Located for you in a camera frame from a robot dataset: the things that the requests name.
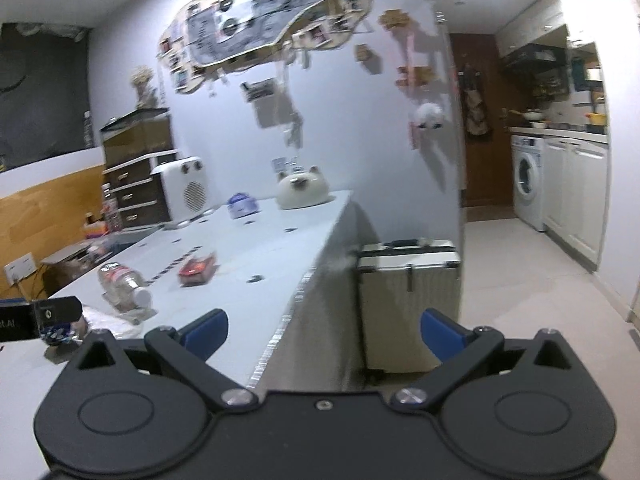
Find white plush sheep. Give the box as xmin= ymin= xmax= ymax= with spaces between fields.
xmin=412 ymin=102 xmax=448 ymax=131

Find drawer cabinet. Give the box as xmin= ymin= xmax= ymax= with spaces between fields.
xmin=102 ymin=149 xmax=178 ymax=231

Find clear plastic bottle red label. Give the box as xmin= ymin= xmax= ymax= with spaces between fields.
xmin=97 ymin=260 xmax=152 ymax=313

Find hanging apron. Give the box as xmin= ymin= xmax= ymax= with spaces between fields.
xmin=460 ymin=65 xmax=493 ymax=136

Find black range hood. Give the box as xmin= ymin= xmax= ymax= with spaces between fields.
xmin=502 ymin=42 xmax=571 ymax=69

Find small water bottle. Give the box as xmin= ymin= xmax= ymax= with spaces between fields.
xmin=101 ymin=184 xmax=121 ymax=233

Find cream cat-shaped box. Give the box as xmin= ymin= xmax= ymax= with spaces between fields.
xmin=276 ymin=166 xmax=331 ymax=210

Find white fan heater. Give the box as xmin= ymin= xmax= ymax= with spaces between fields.
xmin=150 ymin=156 xmax=211 ymax=228

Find grey laptop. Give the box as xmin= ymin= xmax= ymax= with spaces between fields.
xmin=41 ymin=241 xmax=110 ymax=267

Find dried flower bunch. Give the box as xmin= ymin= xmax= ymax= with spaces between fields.
xmin=131 ymin=66 xmax=160 ymax=108

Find glass tank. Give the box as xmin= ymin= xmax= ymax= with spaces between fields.
xmin=100 ymin=106 xmax=173 ymax=166

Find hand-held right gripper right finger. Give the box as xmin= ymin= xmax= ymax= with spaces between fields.
xmin=391 ymin=308 xmax=577 ymax=406

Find blue snack bag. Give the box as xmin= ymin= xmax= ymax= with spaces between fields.
xmin=42 ymin=325 xmax=77 ymax=347

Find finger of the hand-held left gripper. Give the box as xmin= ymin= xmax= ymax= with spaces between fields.
xmin=31 ymin=296 xmax=84 ymax=334

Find black wall screen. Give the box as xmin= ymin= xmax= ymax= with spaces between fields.
xmin=0 ymin=22 xmax=93 ymax=171

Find clear plastic bag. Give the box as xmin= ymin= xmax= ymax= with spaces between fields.
xmin=80 ymin=306 xmax=146 ymax=338

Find red snack packet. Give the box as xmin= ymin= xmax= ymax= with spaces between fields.
xmin=178 ymin=252 xmax=217 ymax=287

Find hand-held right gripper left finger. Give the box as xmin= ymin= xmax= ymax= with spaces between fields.
xmin=71 ymin=308 xmax=256 ymax=408

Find white washing machine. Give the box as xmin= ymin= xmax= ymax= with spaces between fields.
xmin=511 ymin=135 xmax=546 ymax=233

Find wall photo collage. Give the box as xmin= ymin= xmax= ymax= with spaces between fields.
xmin=157 ymin=0 xmax=381 ymax=96

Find white ribbed suitcase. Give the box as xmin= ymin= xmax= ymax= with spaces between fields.
xmin=356 ymin=238 xmax=462 ymax=376

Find purple tissue pack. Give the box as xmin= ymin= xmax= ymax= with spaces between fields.
xmin=226 ymin=191 xmax=260 ymax=220

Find low wall socket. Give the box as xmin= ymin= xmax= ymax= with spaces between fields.
xmin=4 ymin=254 xmax=38 ymax=283

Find white kitchen cabinets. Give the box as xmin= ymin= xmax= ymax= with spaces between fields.
xmin=542 ymin=137 xmax=611 ymax=271

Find brown wooden door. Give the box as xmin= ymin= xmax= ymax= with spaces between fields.
xmin=450 ymin=32 xmax=516 ymax=208

